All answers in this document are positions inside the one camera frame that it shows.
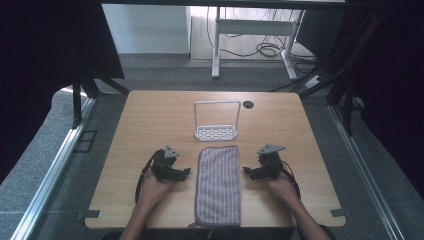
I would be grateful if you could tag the purple striped towel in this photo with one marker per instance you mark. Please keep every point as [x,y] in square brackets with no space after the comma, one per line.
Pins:
[218,186]

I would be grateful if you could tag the person's right hand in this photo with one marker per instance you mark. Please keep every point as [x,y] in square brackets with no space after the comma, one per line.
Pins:
[283,188]

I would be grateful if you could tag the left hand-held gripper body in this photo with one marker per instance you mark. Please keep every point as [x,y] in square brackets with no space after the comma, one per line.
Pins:
[163,165]

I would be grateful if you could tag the dark curtain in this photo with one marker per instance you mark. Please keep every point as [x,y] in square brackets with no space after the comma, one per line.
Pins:
[40,66]
[393,83]

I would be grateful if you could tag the aluminium floor rail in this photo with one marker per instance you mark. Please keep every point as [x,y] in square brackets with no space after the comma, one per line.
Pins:
[50,173]
[366,173]

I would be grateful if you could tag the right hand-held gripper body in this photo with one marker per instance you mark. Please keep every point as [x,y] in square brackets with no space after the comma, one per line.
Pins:
[270,161]

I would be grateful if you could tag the white desk frame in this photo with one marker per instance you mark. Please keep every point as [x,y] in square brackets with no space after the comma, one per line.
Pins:
[253,27]

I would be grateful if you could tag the black metal stand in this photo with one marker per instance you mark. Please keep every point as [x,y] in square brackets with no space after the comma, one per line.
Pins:
[77,100]
[348,100]

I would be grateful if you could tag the black box under desk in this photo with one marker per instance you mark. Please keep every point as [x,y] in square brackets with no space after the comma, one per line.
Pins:
[318,31]

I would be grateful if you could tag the person's left hand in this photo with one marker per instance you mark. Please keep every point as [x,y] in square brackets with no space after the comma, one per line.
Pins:
[151,190]

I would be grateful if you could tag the white power strip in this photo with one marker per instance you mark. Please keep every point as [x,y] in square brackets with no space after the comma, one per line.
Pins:
[314,81]

